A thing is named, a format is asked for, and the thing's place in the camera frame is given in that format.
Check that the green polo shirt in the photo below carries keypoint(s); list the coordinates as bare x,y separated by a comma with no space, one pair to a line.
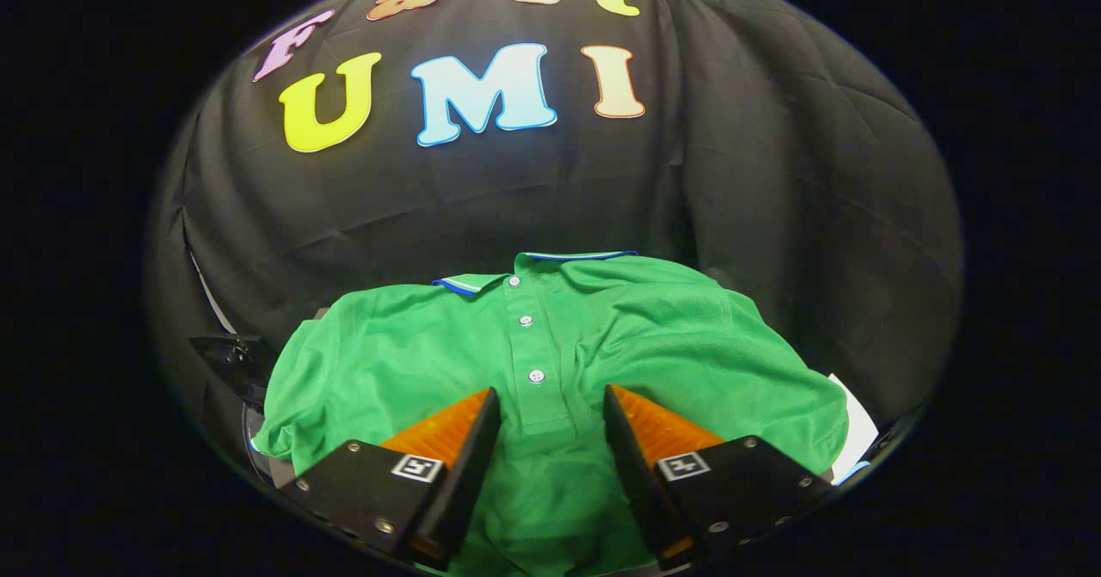
645,336

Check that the dark washing machine lid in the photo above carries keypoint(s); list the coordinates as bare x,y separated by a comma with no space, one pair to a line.
232,358

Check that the white paper sheet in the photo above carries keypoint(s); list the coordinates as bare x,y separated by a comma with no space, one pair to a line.
858,431

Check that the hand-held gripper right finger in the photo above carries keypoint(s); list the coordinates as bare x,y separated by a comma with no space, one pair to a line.
632,474

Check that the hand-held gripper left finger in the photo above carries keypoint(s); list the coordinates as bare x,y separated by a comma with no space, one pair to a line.
469,474

